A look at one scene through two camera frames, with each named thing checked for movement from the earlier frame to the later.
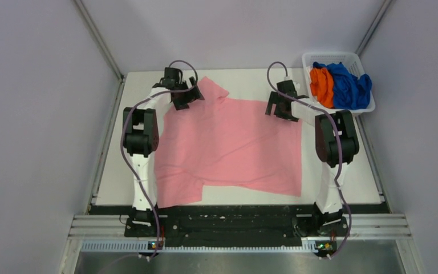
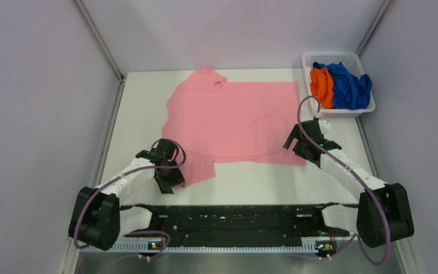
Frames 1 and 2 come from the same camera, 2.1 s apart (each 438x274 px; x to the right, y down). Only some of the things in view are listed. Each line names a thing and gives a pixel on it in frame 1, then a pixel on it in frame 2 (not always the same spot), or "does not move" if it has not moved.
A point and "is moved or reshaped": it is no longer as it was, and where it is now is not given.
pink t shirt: [214, 141] is moved or reshaped
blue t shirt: [350, 92] does not move
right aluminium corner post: [381, 13] does not move
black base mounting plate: [235, 225] does not move
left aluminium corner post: [88, 18] does not move
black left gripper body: [185, 96] → [170, 178]
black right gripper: [275, 99] → [296, 133]
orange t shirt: [321, 85] does not move
